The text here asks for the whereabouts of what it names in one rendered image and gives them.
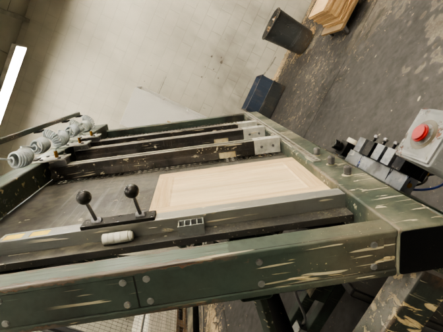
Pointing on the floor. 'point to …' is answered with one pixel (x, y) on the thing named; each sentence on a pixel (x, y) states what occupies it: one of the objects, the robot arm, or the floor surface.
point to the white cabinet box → (154, 109)
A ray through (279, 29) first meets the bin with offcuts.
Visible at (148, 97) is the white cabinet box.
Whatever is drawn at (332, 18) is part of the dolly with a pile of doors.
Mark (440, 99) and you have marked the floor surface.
